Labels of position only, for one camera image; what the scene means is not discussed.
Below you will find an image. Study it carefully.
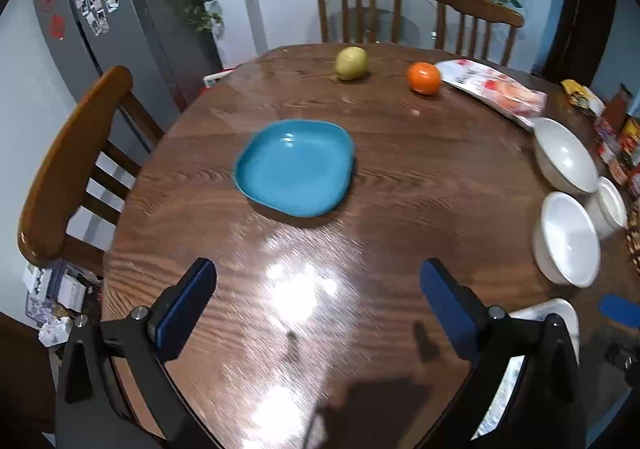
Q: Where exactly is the yellow-green pear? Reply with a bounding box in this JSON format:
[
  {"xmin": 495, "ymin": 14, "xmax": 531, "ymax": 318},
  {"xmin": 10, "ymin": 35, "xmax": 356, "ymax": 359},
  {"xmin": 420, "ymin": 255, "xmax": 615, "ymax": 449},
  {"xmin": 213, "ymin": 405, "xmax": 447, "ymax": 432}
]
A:
[{"xmin": 334, "ymin": 46, "xmax": 370, "ymax": 81}]

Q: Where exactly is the white kitchen scale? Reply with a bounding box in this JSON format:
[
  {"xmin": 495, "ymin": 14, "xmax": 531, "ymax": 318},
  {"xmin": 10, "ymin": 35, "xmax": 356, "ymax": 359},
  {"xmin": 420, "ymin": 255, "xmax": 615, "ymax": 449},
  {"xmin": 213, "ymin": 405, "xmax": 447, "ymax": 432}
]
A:
[{"xmin": 472, "ymin": 298, "xmax": 581, "ymax": 440}]

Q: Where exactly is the wooden beaded trivet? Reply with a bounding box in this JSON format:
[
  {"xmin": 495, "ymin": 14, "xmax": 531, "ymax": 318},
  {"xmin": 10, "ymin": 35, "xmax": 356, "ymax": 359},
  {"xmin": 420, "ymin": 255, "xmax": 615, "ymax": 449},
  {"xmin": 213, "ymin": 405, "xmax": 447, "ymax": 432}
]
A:
[{"xmin": 625, "ymin": 224, "xmax": 640, "ymax": 276}]

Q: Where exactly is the small white bowl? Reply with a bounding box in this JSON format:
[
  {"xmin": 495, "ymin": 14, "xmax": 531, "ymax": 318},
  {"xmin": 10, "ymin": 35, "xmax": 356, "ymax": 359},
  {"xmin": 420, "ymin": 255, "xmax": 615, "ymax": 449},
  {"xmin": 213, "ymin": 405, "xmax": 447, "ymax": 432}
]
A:
[{"xmin": 585, "ymin": 176, "xmax": 629, "ymax": 240}]

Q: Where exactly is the white red snack bag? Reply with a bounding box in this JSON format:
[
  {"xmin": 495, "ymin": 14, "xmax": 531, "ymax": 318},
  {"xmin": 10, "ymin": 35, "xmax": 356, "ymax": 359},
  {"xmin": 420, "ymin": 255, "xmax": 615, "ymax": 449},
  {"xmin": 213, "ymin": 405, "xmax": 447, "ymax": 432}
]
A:
[{"xmin": 434, "ymin": 59, "xmax": 548, "ymax": 131}]

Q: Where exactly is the dark wooden door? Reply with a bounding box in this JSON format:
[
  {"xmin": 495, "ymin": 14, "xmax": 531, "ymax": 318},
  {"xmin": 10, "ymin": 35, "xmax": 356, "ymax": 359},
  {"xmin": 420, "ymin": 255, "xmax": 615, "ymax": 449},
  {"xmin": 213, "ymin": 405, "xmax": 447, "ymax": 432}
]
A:
[{"xmin": 542, "ymin": 0, "xmax": 621, "ymax": 87}]

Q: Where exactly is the large white bowl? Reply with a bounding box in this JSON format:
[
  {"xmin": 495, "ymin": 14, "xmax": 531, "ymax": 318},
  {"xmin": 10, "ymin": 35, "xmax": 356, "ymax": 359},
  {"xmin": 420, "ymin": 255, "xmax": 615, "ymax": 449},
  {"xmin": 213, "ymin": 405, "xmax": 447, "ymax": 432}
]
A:
[{"xmin": 531, "ymin": 117, "xmax": 600, "ymax": 196}]

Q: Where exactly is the red sauce bottle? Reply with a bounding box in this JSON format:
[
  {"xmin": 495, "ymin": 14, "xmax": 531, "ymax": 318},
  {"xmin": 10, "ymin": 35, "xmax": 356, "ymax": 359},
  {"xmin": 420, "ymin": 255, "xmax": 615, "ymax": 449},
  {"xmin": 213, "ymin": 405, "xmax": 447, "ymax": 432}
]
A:
[{"xmin": 609, "ymin": 83, "xmax": 635, "ymax": 127}]

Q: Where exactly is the medium white bowl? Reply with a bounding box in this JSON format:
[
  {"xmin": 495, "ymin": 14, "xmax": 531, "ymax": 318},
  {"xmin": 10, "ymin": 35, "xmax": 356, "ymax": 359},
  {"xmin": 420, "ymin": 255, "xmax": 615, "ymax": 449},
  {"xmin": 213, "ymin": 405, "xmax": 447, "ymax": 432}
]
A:
[{"xmin": 531, "ymin": 192, "xmax": 602, "ymax": 289}]

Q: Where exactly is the orange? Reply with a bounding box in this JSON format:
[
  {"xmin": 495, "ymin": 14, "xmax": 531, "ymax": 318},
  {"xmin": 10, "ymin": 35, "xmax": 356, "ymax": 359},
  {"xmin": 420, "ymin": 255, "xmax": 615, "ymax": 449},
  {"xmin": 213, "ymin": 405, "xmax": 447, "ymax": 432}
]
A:
[{"xmin": 406, "ymin": 62, "xmax": 443, "ymax": 96}]

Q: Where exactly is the grey refrigerator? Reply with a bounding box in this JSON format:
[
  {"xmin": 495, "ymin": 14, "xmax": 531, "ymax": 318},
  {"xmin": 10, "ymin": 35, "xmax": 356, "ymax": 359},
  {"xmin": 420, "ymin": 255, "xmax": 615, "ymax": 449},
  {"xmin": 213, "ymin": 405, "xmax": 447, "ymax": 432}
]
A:
[{"xmin": 30, "ymin": 0, "xmax": 224, "ymax": 152}]

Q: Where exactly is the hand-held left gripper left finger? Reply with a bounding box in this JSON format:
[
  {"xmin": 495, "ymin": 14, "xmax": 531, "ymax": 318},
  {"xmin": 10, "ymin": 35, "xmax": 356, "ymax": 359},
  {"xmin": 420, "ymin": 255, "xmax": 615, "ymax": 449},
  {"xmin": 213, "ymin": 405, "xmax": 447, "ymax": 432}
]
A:
[{"xmin": 55, "ymin": 257, "xmax": 218, "ymax": 449}]

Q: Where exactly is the white and red container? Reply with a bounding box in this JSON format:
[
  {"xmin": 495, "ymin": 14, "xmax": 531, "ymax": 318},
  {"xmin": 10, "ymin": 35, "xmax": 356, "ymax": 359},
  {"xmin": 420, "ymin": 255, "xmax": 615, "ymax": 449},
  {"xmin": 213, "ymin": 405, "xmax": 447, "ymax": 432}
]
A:
[{"xmin": 201, "ymin": 68, "xmax": 236, "ymax": 97}]

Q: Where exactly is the pile of small boxes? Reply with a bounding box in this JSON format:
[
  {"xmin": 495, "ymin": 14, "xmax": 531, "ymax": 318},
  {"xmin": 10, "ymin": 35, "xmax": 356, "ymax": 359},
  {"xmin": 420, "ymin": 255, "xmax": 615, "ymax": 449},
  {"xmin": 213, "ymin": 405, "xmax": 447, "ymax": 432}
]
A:
[{"xmin": 22, "ymin": 259, "xmax": 103, "ymax": 347}]

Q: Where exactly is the yellow snack packet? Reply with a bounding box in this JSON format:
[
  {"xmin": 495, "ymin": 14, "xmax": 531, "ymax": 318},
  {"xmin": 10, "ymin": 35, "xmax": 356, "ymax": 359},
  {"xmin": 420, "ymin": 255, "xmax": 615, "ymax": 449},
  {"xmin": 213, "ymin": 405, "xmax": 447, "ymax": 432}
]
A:
[{"xmin": 560, "ymin": 79, "xmax": 606, "ymax": 117}]

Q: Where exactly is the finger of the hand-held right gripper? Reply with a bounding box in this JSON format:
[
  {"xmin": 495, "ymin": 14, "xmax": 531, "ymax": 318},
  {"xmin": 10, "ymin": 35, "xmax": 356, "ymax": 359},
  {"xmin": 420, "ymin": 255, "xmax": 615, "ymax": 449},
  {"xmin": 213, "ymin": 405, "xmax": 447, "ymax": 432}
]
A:
[
  {"xmin": 603, "ymin": 341, "xmax": 640, "ymax": 373},
  {"xmin": 599, "ymin": 294, "xmax": 640, "ymax": 330}
]

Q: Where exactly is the blue square plate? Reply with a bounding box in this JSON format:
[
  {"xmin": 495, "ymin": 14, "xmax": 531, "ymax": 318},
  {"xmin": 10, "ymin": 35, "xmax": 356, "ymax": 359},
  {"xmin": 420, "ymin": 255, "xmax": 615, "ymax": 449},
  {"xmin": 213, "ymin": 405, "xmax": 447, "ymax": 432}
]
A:
[{"xmin": 235, "ymin": 119, "xmax": 357, "ymax": 219}]

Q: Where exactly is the vinegar bottle with yellow label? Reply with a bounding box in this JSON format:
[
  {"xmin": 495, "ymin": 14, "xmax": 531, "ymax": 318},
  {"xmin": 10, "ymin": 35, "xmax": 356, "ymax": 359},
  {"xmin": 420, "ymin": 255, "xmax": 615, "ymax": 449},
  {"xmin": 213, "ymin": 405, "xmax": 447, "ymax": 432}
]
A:
[{"xmin": 618, "ymin": 116, "xmax": 640, "ymax": 155}]

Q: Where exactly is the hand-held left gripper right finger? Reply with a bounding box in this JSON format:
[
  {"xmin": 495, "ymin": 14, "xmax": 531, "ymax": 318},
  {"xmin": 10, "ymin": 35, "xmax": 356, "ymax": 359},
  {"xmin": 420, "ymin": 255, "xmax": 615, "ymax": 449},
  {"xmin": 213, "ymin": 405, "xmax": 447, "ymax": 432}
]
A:
[{"xmin": 419, "ymin": 257, "xmax": 586, "ymax": 449}]

